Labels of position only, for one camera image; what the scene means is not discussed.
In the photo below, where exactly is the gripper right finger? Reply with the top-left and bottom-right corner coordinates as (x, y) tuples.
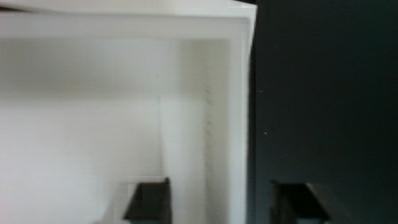
(270, 179), (357, 224)

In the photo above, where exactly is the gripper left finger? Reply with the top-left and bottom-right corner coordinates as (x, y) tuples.
(123, 178), (173, 224)

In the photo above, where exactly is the white drawer cabinet frame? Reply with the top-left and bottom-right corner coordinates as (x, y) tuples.
(0, 0), (258, 224)

